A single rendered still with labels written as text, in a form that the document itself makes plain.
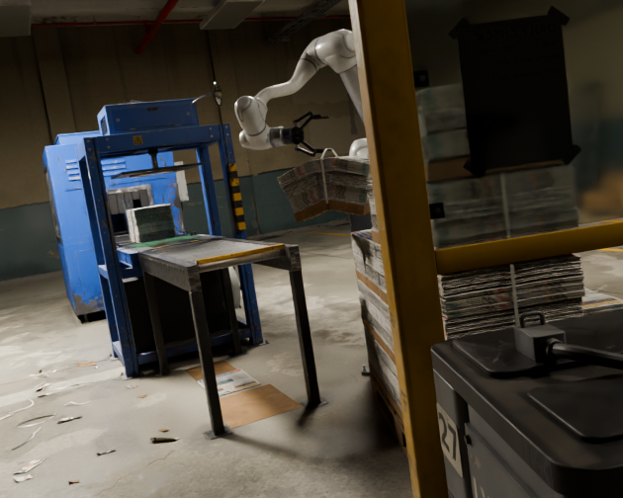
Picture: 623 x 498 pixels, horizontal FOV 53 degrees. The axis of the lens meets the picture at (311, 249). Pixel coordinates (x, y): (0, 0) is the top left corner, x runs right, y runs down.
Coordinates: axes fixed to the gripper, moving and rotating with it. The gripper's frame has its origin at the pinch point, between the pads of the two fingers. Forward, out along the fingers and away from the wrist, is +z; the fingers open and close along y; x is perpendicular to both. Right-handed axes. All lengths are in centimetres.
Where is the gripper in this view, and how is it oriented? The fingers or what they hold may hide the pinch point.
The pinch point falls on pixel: (327, 132)
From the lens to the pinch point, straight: 284.0
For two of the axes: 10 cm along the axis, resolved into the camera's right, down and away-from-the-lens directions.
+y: 0.7, 9.8, 1.6
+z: 9.6, -0.2, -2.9
